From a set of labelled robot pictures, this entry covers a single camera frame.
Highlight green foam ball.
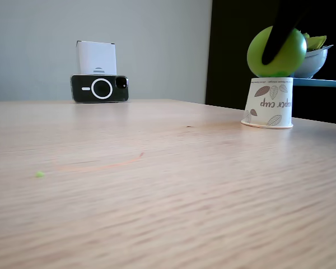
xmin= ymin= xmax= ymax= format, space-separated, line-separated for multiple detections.
xmin=246 ymin=25 xmax=308 ymax=78

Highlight white paper cup leaf print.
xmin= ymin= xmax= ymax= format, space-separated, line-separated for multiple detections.
xmin=240 ymin=77 xmax=294 ymax=129

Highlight green items in bowl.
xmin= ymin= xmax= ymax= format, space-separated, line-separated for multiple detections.
xmin=301 ymin=33 xmax=328 ymax=52

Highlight white bowl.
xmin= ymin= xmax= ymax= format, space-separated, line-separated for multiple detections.
xmin=292 ymin=44 xmax=334 ymax=80

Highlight dark shelf unit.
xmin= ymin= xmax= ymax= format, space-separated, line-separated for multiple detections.
xmin=206 ymin=0 xmax=336 ymax=126

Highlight white box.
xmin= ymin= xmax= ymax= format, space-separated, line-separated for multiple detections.
xmin=75 ymin=40 xmax=118 ymax=76

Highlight blue metal shelf frame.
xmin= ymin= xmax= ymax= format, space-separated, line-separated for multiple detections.
xmin=292 ymin=0 xmax=336 ymax=89

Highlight black smartphone with ring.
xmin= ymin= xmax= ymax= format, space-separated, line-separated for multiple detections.
xmin=70 ymin=74 xmax=129 ymax=104

